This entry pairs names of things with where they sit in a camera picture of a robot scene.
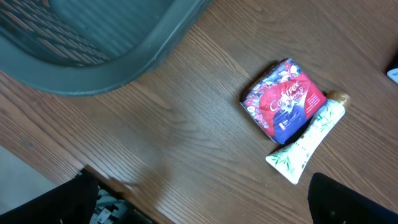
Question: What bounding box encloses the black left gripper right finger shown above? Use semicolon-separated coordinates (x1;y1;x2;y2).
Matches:
307;172;397;224

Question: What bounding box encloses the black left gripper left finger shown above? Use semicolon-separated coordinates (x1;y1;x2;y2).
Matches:
1;174;99;224

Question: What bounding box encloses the white tube gold cap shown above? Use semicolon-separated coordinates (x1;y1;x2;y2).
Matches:
266;90;351;185

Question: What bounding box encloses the purple red snack pack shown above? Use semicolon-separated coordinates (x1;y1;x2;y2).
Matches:
239;58;326;144

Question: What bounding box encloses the white barcode scanner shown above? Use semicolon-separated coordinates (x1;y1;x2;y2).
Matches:
386;59;398;83

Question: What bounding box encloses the dark grey plastic basket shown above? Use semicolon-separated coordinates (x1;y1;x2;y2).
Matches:
1;0;210;96

